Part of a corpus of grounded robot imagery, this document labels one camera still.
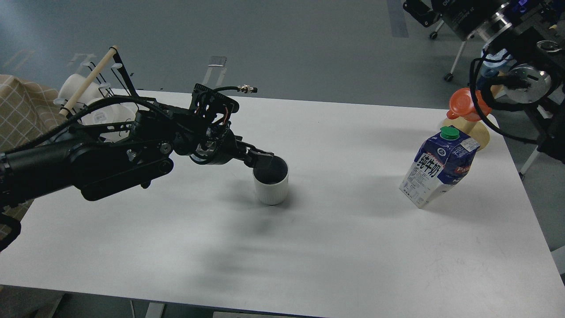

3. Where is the blue plastic mug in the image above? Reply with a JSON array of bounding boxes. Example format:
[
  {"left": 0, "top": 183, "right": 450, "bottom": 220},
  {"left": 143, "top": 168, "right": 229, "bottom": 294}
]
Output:
[{"left": 479, "top": 49, "right": 515, "bottom": 78}]

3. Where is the white mug on rack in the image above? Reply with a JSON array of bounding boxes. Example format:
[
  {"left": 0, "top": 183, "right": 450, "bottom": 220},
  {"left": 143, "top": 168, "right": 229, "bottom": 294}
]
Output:
[{"left": 81, "top": 102, "right": 137, "bottom": 142}]

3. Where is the blue white milk carton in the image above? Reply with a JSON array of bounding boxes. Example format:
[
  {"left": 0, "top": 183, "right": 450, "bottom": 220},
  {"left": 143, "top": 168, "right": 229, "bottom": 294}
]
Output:
[{"left": 398, "top": 125, "right": 480, "bottom": 208}]

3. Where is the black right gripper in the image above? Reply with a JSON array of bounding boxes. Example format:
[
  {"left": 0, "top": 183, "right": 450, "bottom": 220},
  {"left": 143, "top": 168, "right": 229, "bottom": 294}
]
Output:
[{"left": 402, "top": 0, "right": 512, "bottom": 42}]

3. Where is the black wire mug rack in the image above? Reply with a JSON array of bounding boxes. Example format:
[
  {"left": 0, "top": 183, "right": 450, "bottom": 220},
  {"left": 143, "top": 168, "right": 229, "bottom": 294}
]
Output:
[{"left": 59, "top": 45, "right": 139, "bottom": 125}]

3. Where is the white ribbed cup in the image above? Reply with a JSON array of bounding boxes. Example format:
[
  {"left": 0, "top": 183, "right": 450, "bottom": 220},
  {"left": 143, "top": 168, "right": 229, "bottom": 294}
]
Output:
[{"left": 252, "top": 156, "right": 289, "bottom": 205}]

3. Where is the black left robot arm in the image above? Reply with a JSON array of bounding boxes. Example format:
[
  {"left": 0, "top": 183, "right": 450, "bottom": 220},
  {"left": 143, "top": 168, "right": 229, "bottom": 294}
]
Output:
[{"left": 1, "top": 84, "right": 274, "bottom": 209}]

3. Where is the beige checkered cloth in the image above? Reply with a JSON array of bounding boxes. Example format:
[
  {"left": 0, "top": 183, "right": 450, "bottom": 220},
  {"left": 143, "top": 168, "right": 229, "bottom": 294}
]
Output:
[{"left": 0, "top": 74, "right": 62, "bottom": 241}]

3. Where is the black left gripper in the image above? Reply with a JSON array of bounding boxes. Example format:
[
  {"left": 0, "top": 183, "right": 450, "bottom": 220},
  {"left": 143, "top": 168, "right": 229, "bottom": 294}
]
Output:
[{"left": 189, "top": 125, "right": 275, "bottom": 169}]

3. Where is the orange plastic mug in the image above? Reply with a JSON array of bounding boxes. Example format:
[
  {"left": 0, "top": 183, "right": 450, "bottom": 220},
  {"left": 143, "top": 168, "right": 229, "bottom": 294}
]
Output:
[{"left": 446, "top": 88, "right": 482, "bottom": 121}]

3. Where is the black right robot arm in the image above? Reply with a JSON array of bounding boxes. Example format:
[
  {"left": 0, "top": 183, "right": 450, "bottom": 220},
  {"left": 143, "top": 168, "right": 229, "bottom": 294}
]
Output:
[{"left": 403, "top": 0, "right": 564, "bottom": 162}]

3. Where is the wooden mug tree stand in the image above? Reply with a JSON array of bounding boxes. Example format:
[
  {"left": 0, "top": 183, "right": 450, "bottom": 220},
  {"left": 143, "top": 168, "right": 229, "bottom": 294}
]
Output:
[{"left": 441, "top": 116, "right": 490, "bottom": 151}]

